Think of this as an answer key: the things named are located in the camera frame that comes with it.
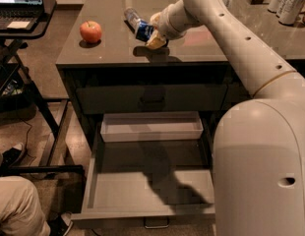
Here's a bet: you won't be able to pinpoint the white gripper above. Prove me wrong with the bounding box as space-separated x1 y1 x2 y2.
146 0 189 50

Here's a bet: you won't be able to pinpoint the blue pepsi can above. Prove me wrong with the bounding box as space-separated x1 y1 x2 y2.
135 20 154 42

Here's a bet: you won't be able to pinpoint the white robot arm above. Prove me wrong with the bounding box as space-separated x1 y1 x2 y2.
156 0 305 236

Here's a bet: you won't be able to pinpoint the silver can lying down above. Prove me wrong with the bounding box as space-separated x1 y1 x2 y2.
124 7 141 29

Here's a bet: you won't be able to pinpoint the grey top left drawer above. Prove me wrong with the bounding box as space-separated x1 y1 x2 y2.
76 84 227 115

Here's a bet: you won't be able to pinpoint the grey counter cabinet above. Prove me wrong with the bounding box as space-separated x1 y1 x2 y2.
55 0 305 230

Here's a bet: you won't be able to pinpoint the white can front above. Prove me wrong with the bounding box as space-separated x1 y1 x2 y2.
278 0 305 26

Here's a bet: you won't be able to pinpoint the open grey middle drawer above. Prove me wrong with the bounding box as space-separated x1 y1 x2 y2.
73 117 215 229

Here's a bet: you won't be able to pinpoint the red apple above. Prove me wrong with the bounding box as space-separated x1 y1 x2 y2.
80 21 102 43

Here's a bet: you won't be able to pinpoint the white plastic tray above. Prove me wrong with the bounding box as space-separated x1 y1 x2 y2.
99 111 203 143

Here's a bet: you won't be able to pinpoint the black laptop stand desk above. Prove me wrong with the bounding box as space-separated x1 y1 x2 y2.
0 0 85 176

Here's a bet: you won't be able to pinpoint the yellow sticky note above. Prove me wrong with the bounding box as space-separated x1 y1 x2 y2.
7 22 30 29

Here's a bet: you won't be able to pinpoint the open laptop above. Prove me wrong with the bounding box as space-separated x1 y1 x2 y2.
0 0 44 32

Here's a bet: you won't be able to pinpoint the black sneaker near desk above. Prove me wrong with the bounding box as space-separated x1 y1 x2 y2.
2 143 26 167

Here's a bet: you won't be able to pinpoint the black sneaker bottom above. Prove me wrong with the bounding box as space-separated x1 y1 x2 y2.
48 212 73 236

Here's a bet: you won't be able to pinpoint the person's leg beige trousers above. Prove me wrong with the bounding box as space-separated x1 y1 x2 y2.
0 176 51 236

